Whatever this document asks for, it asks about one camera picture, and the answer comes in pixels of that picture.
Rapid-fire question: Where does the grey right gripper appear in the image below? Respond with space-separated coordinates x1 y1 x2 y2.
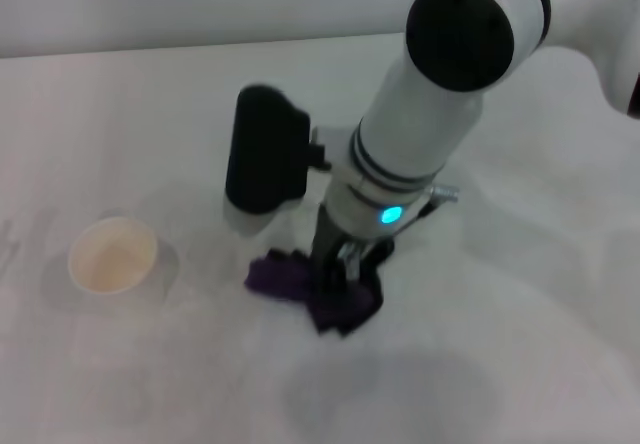
310 205 401 293

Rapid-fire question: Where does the purple and black rag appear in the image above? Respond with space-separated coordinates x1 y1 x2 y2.
243 246 396 338

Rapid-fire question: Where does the white paper cup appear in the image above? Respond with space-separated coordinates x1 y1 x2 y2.
68 216 160 297

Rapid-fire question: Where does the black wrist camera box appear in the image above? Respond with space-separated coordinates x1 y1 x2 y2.
222 83 332 238

